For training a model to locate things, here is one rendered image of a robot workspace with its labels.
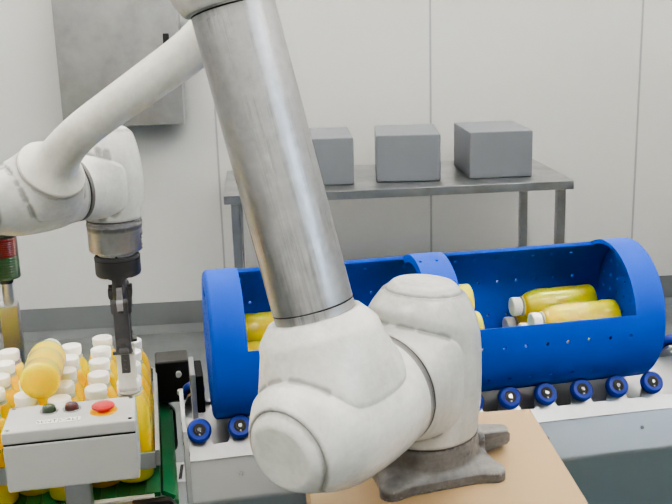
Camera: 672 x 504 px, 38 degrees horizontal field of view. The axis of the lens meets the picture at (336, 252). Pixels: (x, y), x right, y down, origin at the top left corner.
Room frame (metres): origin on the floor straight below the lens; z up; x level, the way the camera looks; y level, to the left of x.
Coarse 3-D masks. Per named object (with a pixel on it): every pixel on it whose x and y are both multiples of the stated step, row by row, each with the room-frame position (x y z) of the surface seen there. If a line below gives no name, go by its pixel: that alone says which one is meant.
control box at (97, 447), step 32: (32, 416) 1.41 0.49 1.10; (64, 416) 1.41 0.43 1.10; (96, 416) 1.40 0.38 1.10; (128, 416) 1.40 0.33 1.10; (32, 448) 1.36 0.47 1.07; (64, 448) 1.36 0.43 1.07; (96, 448) 1.37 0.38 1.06; (128, 448) 1.38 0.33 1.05; (32, 480) 1.35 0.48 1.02; (64, 480) 1.36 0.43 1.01; (96, 480) 1.37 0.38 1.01
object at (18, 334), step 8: (16, 304) 2.02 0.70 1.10; (0, 312) 2.00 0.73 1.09; (8, 312) 2.00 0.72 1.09; (16, 312) 2.01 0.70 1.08; (8, 320) 2.00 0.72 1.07; (16, 320) 2.01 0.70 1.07; (8, 328) 2.00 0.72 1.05; (16, 328) 2.01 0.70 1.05; (8, 336) 2.00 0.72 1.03; (16, 336) 2.01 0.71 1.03; (8, 344) 2.00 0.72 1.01; (16, 344) 2.00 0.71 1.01; (24, 352) 2.04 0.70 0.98; (24, 360) 2.02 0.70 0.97
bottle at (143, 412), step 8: (136, 400) 1.53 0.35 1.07; (144, 400) 1.55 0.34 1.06; (144, 408) 1.54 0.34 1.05; (144, 416) 1.53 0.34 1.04; (144, 424) 1.53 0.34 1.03; (144, 432) 1.53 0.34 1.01; (144, 440) 1.53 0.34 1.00; (144, 448) 1.53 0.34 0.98; (152, 448) 1.55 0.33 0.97; (144, 472) 1.53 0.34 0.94; (152, 472) 1.54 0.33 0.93; (120, 480) 1.53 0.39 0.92; (128, 480) 1.52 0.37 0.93; (136, 480) 1.52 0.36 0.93; (144, 480) 1.53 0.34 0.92
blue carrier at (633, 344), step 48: (624, 240) 1.89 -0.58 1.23; (240, 288) 1.69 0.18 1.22; (480, 288) 1.98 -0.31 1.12; (528, 288) 2.00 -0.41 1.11; (624, 288) 1.91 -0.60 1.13; (240, 336) 1.62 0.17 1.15; (528, 336) 1.71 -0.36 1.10; (576, 336) 1.73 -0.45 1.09; (624, 336) 1.75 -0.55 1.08; (240, 384) 1.62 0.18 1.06; (528, 384) 1.77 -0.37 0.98
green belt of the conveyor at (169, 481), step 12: (168, 408) 1.91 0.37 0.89; (168, 420) 1.84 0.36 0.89; (168, 432) 1.78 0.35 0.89; (168, 444) 1.73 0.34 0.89; (168, 456) 1.67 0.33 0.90; (156, 468) 1.62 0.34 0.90; (168, 468) 1.62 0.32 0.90; (156, 480) 1.57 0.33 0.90; (168, 480) 1.58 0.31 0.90; (48, 492) 1.54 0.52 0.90; (96, 492) 1.53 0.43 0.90; (108, 492) 1.53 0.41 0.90; (120, 492) 1.53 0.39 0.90; (132, 492) 1.53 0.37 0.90; (144, 492) 1.53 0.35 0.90; (156, 492) 1.53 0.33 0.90; (168, 492) 1.53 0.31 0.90
